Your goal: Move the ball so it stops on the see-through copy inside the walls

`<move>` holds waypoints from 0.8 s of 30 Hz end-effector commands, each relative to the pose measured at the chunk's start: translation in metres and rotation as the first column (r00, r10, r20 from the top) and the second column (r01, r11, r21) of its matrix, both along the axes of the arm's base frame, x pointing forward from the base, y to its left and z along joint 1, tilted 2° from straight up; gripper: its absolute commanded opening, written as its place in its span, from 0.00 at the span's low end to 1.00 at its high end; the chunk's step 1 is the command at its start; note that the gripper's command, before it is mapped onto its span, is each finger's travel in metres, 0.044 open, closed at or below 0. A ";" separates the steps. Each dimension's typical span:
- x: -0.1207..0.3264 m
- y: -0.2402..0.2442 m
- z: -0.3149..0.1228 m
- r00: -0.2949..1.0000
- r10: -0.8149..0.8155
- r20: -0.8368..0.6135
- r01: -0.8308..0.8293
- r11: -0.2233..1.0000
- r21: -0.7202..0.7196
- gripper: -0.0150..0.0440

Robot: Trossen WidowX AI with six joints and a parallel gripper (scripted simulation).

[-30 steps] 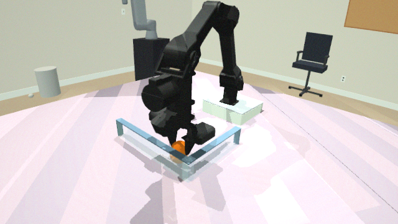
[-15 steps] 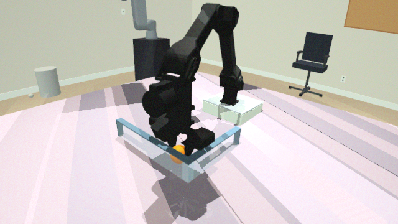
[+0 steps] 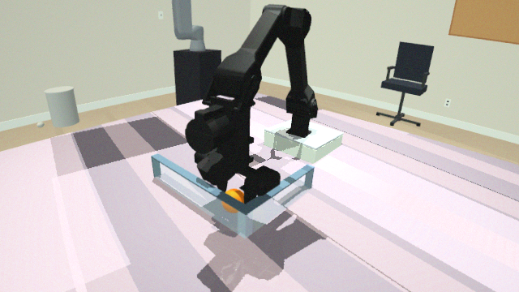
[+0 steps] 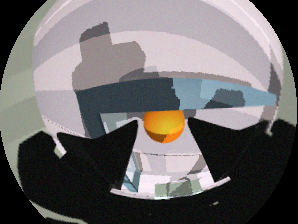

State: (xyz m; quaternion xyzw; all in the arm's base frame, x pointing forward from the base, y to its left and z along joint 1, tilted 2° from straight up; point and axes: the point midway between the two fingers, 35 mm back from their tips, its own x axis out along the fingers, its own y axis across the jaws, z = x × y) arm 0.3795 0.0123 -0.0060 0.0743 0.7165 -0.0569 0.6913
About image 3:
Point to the clear v-shaped low wall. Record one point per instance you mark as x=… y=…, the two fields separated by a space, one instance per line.
x=244 y=225

